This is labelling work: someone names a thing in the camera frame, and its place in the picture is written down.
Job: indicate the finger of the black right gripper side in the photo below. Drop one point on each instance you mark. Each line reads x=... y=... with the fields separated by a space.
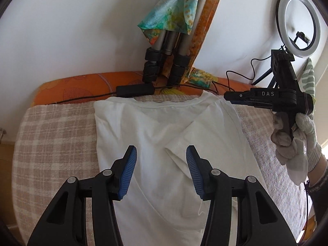
x=241 y=98

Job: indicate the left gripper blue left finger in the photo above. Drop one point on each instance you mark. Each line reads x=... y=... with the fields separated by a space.
x=129 y=163

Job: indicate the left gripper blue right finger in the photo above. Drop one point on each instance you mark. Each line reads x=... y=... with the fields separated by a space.
x=196 y=168

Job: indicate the white t-shirt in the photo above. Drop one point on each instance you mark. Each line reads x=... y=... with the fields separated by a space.
x=161 y=206

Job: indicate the dark sleeved right forearm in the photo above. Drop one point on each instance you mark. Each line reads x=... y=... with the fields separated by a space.
x=317 y=188

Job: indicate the white gloved right hand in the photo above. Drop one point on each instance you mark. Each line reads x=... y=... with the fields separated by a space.
x=301 y=155

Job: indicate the green white striped pillow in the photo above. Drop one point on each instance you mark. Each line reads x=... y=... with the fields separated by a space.
x=307 y=80

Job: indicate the black mini tripod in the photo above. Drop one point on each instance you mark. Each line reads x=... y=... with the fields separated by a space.
x=267 y=73

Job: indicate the plaid beige bed blanket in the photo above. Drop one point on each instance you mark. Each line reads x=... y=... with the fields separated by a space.
x=55 y=142

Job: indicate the black power adapter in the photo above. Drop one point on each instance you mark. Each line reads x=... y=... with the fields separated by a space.
x=135 y=90

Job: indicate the silver folded tripod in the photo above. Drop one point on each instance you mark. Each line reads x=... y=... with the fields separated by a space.
x=161 y=27

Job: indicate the orange patterned bed sheet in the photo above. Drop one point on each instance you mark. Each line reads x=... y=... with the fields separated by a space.
x=102 y=83

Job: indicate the colourful orange scarf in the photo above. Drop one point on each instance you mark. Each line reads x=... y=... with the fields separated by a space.
x=178 y=64

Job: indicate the white ring light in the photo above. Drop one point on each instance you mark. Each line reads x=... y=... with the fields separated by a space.
x=298 y=26

